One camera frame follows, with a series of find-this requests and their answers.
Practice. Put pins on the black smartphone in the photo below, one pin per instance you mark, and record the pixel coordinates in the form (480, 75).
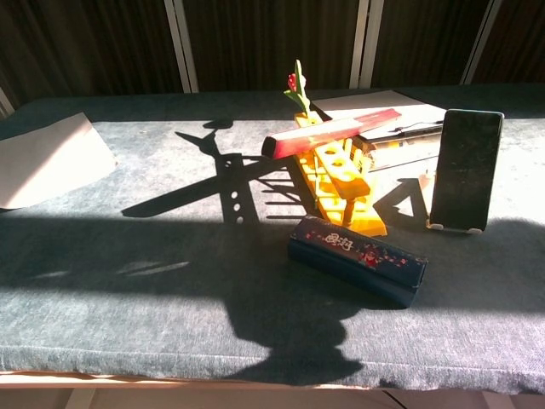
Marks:
(466, 170)

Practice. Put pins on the white phone stand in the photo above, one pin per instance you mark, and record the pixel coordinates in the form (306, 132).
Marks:
(436, 227)

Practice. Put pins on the yellow wooden rack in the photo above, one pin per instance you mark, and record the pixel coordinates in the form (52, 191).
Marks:
(351, 185)

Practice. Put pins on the dark blue printed box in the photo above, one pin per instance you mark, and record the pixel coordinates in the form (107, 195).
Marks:
(357, 255)

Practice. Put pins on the artificial red tulip flower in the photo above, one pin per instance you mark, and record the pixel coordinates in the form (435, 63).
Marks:
(301, 91)

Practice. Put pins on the black clipboard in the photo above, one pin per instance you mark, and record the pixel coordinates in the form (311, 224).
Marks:
(400, 157)

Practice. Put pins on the white paper under clip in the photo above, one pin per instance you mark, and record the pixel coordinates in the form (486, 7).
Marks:
(370, 102)

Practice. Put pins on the dark blue-grey table cloth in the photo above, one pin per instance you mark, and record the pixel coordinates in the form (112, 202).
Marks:
(127, 307)

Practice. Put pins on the loose white paper sheet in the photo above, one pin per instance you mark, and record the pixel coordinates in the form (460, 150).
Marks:
(47, 166)

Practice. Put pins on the white window frame bar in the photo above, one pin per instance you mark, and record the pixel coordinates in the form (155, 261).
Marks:
(181, 42)
(5, 104)
(366, 42)
(481, 42)

